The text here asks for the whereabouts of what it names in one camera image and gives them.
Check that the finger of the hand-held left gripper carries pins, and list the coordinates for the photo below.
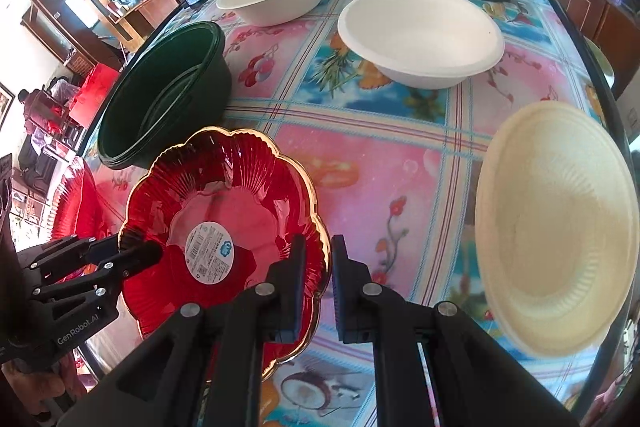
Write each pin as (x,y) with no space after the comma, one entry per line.
(142,254)
(105,248)

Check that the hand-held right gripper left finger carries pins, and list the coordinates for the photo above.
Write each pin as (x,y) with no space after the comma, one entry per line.
(299,292)

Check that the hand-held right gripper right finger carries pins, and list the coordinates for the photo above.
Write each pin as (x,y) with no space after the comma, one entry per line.
(338,292)

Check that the dark green plastic bowl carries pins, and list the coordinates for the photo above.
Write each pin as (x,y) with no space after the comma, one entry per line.
(150,72)

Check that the cream disposable bowl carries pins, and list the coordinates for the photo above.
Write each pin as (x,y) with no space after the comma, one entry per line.
(550,217)

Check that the person's left hand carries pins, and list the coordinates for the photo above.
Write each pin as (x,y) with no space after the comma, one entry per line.
(30,384)

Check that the fruit print tablecloth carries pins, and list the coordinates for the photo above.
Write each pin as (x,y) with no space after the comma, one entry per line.
(400,147)

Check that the red gift bag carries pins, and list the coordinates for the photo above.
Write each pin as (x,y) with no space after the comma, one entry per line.
(97,87)

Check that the wooden counter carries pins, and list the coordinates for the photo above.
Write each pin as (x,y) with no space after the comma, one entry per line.
(150,12)

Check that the pale bowl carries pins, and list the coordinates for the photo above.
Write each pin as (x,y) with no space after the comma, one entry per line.
(600,62)

